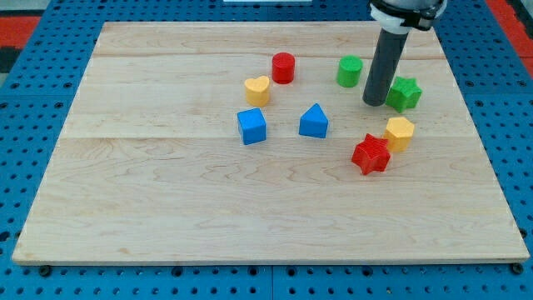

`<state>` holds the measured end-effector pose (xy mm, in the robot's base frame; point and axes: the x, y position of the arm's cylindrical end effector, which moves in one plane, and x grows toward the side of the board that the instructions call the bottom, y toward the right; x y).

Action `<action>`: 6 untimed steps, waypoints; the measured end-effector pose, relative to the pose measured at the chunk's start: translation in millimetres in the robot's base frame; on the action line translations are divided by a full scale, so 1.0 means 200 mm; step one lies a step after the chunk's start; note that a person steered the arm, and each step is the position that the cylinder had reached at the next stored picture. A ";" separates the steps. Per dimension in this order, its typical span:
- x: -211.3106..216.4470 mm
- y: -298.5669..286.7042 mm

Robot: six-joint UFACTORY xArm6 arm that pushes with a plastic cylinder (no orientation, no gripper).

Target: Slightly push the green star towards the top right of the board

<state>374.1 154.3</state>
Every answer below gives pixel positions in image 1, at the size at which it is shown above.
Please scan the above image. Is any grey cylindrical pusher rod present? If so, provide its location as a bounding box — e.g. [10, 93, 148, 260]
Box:
[362, 29, 408, 107]

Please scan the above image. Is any green star block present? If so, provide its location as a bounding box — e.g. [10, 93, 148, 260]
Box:
[386, 76, 422, 113]

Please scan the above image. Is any red star block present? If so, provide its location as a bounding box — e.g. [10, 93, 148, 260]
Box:
[351, 133, 391, 175]

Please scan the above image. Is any wooden board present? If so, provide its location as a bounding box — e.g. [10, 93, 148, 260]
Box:
[12, 22, 530, 266]

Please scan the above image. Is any green cylinder block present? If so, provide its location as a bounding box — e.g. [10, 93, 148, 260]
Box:
[336, 55, 363, 88]

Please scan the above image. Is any yellow hexagon block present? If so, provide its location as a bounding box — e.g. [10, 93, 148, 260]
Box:
[382, 117, 415, 153]

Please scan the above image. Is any red cylinder block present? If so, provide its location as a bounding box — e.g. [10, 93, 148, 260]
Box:
[271, 52, 296, 84]

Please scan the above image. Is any blue triangular prism block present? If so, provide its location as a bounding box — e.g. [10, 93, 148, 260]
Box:
[298, 103, 329, 138]

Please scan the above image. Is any yellow heart block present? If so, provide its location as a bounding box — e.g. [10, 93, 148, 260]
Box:
[244, 76, 270, 107]

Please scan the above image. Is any blue cube block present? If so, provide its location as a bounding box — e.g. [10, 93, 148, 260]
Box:
[237, 107, 267, 145]

